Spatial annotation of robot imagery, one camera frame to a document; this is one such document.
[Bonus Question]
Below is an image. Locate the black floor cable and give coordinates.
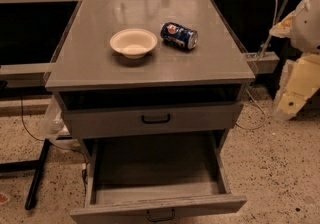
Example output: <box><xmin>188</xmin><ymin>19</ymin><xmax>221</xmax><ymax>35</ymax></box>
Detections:
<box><xmin>19</xmin><ymin>96</ymin><xmax>46</xmax><ymax>142</ymax></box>

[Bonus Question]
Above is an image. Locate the grey drawer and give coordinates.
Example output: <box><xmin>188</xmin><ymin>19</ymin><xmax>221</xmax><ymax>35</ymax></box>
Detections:
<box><xmin>62</xmin><ymin>102</ymin><xmax>243</xmax><ymax>139</ymax></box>
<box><xmin>71</xmin><ymin>132</ymin><xmax>246</xmax><ymax>224</ymax></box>

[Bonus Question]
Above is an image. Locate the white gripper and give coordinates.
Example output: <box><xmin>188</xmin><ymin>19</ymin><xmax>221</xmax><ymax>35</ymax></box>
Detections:
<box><xmin>272</xmin><ymin>53</ymin><xmax>320</xmax><ymax>121</ymax></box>

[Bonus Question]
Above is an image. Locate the white cable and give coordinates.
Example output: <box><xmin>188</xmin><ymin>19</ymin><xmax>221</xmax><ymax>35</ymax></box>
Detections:
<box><xmin>235</xmin><ymin>0</ymin><xmax>279</xmax><ymax>131</ymax></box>

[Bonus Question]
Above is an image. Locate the blue pepsi soda can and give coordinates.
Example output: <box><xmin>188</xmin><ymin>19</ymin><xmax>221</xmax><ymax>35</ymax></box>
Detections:
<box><xmin>160</xmin><ymin>22</ymin><xmax>198</xmax><ymax>50</ymax></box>

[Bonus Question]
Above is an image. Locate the black metal stand leg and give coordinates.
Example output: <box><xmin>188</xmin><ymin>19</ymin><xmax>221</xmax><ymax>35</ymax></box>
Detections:
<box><xmin>0</xmin><ymin>139</ymin><xmax>51</xmax><ymax>210</ymax></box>

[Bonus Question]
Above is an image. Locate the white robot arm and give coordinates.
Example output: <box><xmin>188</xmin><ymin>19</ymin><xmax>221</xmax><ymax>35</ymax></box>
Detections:
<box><xmin>269</xmin><ymin>0</ymin><xmax>320</xmax><ymax>120</ymax></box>

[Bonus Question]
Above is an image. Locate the grey drawer cabinet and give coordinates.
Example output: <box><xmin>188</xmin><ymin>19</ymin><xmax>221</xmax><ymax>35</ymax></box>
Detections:
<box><xmin>46</xmin><ymin>0</ymin><xmax>254</xmax><ymax>154</ymax></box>

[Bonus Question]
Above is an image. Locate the clear plastic bag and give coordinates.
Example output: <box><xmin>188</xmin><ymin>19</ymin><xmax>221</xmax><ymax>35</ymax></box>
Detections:
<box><xmin>39</xmin><ymin>96</ymin><xmax>80</xmax><ymax>150</ymax></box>

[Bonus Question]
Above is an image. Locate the grey top drawer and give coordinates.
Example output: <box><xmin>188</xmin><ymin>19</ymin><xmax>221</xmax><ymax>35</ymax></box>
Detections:
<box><xmin>62</xmin><ymin>102</ymin><xmax>243</xmax><ymax>139</ymax></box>

